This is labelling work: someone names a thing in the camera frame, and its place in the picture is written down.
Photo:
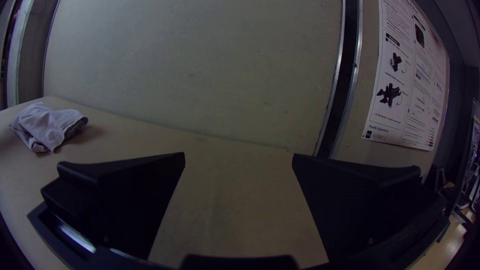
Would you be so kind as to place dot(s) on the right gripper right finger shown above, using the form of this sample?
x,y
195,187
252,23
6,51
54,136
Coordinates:
x,y
360,210

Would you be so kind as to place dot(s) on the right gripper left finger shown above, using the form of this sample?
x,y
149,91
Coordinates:
x,y
120,202

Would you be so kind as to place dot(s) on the light grey t-shirt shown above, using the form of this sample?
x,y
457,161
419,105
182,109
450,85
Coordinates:
x,y
47,125

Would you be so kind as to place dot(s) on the white printed wall poster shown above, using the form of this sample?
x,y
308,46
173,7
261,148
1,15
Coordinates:
x,y
410,75

